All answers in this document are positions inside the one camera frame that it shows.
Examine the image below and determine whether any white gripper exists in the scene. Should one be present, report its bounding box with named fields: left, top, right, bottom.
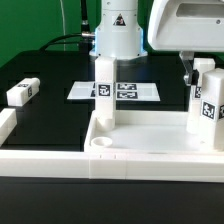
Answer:
left=148, top=0, right=224, bottom=86

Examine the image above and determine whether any white desk top tray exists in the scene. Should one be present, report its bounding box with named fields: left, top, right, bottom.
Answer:
left=84, top=110, right=224, bottom=155

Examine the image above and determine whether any fiducial marker sheet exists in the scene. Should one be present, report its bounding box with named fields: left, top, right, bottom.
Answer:
left=68, top=81, right=160, bottom=102

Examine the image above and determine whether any white front fence bar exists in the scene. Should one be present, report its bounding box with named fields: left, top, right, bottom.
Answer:
left=0, top=150, right=224, bottom=183

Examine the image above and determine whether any white left fence block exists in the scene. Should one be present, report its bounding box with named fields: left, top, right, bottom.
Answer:
left=0, top=108, right=17, bottom=146

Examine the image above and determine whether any black cable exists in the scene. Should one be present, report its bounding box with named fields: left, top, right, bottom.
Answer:
left=39, top=0, right=98, bottom=52

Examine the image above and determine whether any white thin cable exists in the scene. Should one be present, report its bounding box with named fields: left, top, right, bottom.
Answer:
left=59, top=0, right=67, bottom=52

